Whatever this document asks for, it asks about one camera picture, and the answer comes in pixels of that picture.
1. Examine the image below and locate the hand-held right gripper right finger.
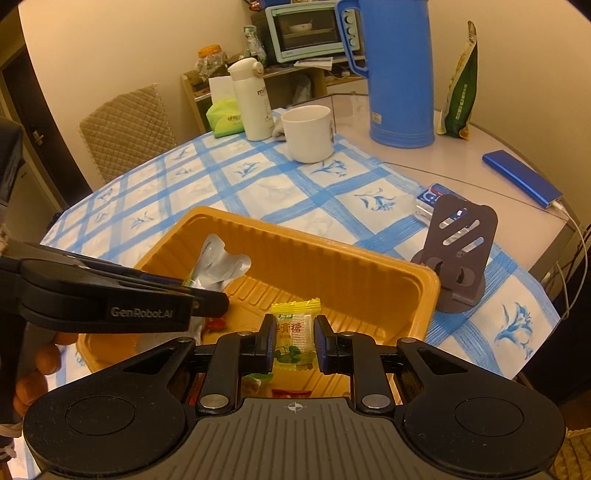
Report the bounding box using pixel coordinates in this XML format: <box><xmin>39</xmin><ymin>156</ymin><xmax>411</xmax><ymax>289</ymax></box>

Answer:
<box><xmin>314</xmin><ymin>315</ymin><xmax>472</xmax><ymax>412</ymax></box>

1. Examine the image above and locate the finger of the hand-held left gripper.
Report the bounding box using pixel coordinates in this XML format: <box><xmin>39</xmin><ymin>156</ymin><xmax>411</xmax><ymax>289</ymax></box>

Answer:
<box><xmin>60</xmin><ymin>251</ymin><xmax>185</xmax><ymax>286</ymax></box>
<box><xmin>115</xmin><ymin>277</ymin><xmax>230</xmax><ymax>319</ymax></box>

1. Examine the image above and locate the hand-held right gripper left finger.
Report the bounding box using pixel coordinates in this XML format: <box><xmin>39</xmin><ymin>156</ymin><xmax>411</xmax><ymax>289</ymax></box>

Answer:
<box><xmin>121</xmin><ymin>314</ymin><xmax>278</xmax><ymax>414</ymax></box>

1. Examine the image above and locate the yellow green candy packet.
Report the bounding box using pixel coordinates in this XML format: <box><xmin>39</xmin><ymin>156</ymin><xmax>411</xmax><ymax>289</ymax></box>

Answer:
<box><xmin>270</xmin><ymin>298</ymin><xmax>322</xmax><ymax>372</ymax></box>

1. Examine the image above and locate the silver snack packet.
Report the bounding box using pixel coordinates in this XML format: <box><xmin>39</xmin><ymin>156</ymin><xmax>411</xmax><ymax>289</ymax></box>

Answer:
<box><xmin>184</xmin><ymin>234</ymin><xmax>252</xmax><ymax>296</ymax></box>

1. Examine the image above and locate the orange plastic tray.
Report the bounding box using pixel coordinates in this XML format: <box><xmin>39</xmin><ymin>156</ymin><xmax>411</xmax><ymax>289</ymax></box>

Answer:
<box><xmin>76</xmin><ymin>206</ymin><xmax>441</xmax><ymax>400</ymax></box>

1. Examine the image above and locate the person's left hand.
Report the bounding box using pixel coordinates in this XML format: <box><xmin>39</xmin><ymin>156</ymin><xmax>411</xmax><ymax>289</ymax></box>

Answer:
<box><xmin>14</xmin><ymin>332</ymin><xmax>78</xmax><ymax>416</ymax></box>

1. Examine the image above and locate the blue checked tablecloth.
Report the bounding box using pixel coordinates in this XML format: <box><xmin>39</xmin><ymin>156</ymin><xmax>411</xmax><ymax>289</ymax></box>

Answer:
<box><xmin>39</xmin><ymin>134</ymin><xmax>561</xmax><ymax>384</ymax></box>

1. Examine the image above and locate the grey phone stand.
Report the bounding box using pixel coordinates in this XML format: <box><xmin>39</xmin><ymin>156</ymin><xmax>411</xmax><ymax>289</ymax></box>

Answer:
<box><xmin>410</xmin><ymin>194</ymin><xmax>499</xmax><ymax>315</ymax></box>

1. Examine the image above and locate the green tissue pack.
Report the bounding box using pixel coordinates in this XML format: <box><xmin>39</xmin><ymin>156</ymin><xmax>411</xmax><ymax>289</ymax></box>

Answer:
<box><xmin>205</xmin><ymin>76</ymin><xmax>245</xmax><ymax>138</ymax></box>

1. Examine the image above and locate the blue card box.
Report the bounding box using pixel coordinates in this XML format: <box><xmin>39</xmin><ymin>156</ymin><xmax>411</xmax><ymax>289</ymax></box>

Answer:
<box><xmin>414</xmin><ymin>182</ymin><xmax>462</xmax><ymax>223</ymax></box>

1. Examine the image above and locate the wooden shelf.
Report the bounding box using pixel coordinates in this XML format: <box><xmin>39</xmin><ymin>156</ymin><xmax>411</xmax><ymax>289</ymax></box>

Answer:
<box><xmin>180</xmin><ymin>58</ymin><xmax>370</xmax><ymax>134</ymax></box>

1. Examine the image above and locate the white mug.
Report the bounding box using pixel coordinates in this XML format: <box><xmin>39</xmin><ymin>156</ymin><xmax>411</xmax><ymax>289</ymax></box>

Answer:
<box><xmin>281</xmin><ymin>105</ymin><xmax>335</xmax><ymax>163</ymax></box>

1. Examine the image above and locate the wooden door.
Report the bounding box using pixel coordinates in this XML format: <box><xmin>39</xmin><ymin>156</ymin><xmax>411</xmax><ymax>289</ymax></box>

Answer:
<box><xmin>0</xmin><ymin>44</ymin><xmax>100</xmax><ymax>232</ymax></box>

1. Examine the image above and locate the white thermos bottle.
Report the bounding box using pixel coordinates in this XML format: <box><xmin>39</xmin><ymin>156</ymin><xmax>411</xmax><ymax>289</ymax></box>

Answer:
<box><xmin>228</xmin><ymin>58</ymin><xmax>273</xmax><ymax>141</ymax></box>

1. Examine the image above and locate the jar with orange lid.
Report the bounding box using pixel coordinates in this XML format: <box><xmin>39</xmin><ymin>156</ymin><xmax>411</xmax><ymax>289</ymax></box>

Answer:
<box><xmin>196</xmin><ymin>44</ymin><xmax>229</xmax><ymax>80</ymax></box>

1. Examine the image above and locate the clear plastic bag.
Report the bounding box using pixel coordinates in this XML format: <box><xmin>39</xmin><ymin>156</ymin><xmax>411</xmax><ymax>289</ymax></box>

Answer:
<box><xmin>292</xmin><ymin>74</ymin><xmax>314</xmax><ymax>104</ymax></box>

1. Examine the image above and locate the blue power bank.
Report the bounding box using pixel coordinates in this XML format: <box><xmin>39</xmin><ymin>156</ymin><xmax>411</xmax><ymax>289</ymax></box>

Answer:
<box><xmin>482</xmin><ymin>150</ymin><xmax>564</xmax><ymax>210</ymax></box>

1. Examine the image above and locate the booklet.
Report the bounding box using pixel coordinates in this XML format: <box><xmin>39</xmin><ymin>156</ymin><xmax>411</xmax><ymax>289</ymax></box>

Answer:
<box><xmin>293</xmin><ymin>56</ymin><xmax>334</xmax><ymax>71</ymax></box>

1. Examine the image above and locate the woven patterned cushion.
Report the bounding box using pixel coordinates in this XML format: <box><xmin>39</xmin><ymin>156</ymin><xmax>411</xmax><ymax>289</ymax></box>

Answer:
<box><xmin>547</xmin><ymin>427</ymin><xmax>591</xmax><ymax>480</ymax></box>

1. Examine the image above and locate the blue thermos jug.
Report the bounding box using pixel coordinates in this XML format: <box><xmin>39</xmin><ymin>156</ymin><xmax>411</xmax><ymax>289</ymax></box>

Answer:
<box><xmin>335</xmin><ymin>0</ymin><xmax>435</xmax><ymax>148</ymax></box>

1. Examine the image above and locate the green standing snack bag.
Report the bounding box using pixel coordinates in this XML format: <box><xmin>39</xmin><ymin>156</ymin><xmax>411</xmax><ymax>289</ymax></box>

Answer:
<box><xmin>436</xmin><ymin>21</ymin><xmax>478</xmax><ymax>139</ymax></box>

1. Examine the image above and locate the teal toaster oven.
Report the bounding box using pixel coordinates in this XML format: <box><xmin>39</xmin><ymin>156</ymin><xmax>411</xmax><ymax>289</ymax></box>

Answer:
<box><xmin>264</xmin><ymin>0</ymin><xmax>365</xmax><ymax>65</ymax></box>

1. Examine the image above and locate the white cable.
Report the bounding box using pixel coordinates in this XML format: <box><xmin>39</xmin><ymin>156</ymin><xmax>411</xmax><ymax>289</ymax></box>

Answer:
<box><xmin>551</xmin><ymin>200</ymin><xmax>591</xmax><ymax>319</ymax></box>

